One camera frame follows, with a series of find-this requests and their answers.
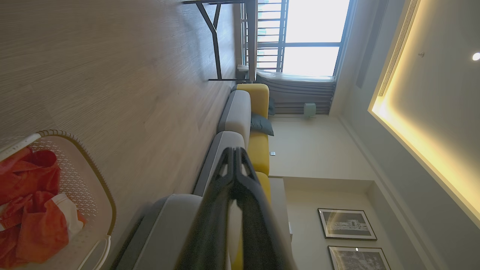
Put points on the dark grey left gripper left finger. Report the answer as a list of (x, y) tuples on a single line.
[(210, 225)]

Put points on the white cloth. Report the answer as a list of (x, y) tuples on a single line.
[(69, 213)]

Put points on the red cloth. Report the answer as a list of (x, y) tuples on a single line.
[(41, 228), (30, 168)]

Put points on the round ceiling spotlight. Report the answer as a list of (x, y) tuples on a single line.
[(476, 56)]

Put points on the dark teal cushion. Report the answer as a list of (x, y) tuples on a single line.
[(261, 124)]

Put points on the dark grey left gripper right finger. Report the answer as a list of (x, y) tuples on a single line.
[(258, 232)]

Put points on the long ceiling air vent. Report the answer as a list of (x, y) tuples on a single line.
[(397, 48)]

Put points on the grey and yellow sofa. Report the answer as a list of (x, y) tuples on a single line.
[(236, 116)]

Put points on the black framed picture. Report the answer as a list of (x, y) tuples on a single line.
[(347, 224), (358, 259)]

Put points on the black frame wooden table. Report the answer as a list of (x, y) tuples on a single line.
[(215, 41)]

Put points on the pale green cylindrical appliance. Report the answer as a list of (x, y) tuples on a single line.
[(309, 110)]

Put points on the large window with railing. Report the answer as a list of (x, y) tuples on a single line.
[(311, 30)]

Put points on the grey pleated curtain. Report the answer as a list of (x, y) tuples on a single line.
[(296, 93)]

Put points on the cream perforated laundry basket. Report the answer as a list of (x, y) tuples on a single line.
[(86, 187)]

